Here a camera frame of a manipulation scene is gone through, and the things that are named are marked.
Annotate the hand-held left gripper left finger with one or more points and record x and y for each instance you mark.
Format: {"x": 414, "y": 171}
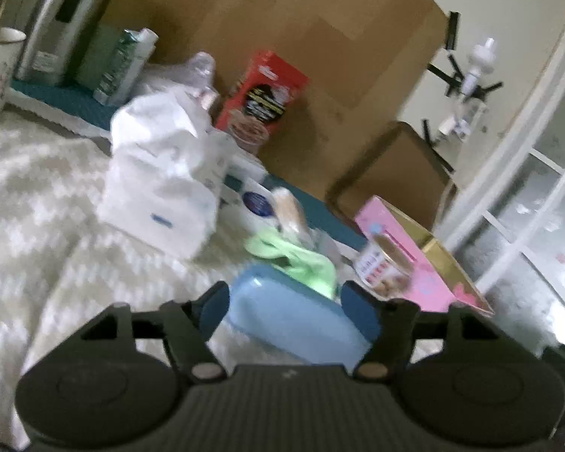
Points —
{"x": 213, "y": 310}

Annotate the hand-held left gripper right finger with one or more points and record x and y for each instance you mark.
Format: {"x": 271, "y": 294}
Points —
{"x": 358, "y": 313}

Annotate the light blue plastic case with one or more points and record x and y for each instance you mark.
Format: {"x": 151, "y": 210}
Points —
{"x": 292, "y": 315}

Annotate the green cloth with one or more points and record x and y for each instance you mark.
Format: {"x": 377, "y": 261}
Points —
{"x": 306, "y": 263}

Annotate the white food can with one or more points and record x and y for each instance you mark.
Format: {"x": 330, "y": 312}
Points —
{"x": 383, "y": 268}

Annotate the pink box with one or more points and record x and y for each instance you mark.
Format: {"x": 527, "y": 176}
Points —
{"x": 428, "y": 282}

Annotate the brown tray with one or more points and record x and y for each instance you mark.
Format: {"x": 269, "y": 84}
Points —
{"x": 395, "y": 174}

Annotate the beige patterned blanket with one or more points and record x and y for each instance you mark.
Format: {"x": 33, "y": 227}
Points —
{"x": 42, "y": 207}

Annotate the red snack box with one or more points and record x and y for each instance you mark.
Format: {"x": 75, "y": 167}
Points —
{"x": 263, "y": 99}

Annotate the clear plastic bag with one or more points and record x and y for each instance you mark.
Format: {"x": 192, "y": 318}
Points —
{"x": 193, "y": 75}

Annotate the teal mat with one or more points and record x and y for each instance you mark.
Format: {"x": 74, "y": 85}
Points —
{"x": 66, "y": 101}

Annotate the green white carton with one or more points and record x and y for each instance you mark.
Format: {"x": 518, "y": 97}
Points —
{"x": 122, "y": 66}

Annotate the dark green packet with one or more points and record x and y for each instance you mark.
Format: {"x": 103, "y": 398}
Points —
{"x": 92, "y": 56}

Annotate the wooden board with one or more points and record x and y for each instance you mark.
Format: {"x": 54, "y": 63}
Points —
{"x": 310, "y": 23}

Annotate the white mug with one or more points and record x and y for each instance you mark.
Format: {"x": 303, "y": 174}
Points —
{"x": 0, "y": 75}

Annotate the silver thermos jug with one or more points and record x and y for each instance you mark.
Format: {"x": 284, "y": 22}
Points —
{"x": 56, "y": 28}

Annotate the wooden stick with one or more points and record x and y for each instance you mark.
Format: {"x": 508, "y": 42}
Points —
{"x": 0, "y": 19}

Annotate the white window frame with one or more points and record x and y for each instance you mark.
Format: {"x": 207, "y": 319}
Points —
{"x": 513, "y": 150}

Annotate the white wall charger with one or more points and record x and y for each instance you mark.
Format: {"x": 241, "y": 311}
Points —
{"x": 478, "y": 63}

